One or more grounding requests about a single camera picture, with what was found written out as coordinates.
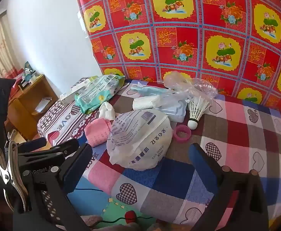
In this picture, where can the patchwork heart print bedsheet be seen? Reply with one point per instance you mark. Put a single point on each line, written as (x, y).
(239, 137)

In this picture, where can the light blue cloth items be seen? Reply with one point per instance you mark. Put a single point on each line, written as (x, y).
(150, 90)

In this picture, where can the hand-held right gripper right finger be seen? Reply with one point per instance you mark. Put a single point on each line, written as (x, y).
(198, 158)

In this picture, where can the red plush ball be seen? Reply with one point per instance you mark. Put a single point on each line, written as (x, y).
(130, 216)

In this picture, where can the teal wet wipes pack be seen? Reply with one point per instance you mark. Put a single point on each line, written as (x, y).
(99, 93)

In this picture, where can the teal alarm clock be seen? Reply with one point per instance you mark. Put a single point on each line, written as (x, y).
(27, 76)

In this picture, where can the black box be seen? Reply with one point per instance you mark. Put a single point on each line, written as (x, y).
(23, 84)

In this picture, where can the foam puzzle floor mats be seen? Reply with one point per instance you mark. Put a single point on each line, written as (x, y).
(90, 202)

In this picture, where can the brown polka dot cloth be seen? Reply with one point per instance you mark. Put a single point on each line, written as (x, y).
(49, 204)

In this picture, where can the white shuttlecock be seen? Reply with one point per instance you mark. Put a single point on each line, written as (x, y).
(198, 108)

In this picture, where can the white printed plastic bag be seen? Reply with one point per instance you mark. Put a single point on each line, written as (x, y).
(140, 139)

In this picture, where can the plastic wrapped white paper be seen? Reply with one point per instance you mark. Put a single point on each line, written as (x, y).
(43, 105)

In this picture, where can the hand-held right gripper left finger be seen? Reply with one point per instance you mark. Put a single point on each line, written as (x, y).
(79, 166)

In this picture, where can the light blue plastic tray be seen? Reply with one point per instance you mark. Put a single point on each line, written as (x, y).
(175, 113)

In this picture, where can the pink towel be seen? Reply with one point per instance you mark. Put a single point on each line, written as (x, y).
(97, 132)

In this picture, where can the wooden desk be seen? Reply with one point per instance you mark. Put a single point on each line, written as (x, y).
(34, 89)

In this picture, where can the clear plastic bag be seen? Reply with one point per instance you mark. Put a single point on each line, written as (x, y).
(203, 89)

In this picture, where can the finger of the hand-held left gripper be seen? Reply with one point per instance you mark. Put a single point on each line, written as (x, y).
(34, 142)
(65, 146)

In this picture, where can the green white cardboard box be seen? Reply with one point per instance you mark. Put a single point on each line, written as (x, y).
(80, 84)

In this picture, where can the white tissue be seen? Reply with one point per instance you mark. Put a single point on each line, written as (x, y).
(106, 112)

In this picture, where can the silver metal spring clip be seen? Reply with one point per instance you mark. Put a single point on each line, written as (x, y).
(11, 136)
(10, 173)

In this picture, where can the green paper box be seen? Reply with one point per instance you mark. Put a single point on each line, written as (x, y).
(28, 65)

